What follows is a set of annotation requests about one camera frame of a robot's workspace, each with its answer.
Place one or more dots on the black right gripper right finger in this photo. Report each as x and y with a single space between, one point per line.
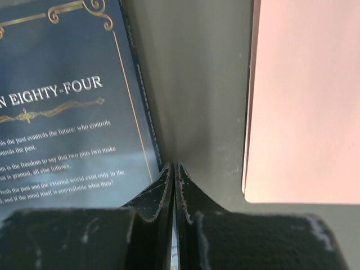
211 237

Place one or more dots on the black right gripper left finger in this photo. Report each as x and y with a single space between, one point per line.
137 235

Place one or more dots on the dark blue paperback book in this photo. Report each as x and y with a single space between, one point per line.
76 129

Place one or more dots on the pink board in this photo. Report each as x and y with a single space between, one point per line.
302 138

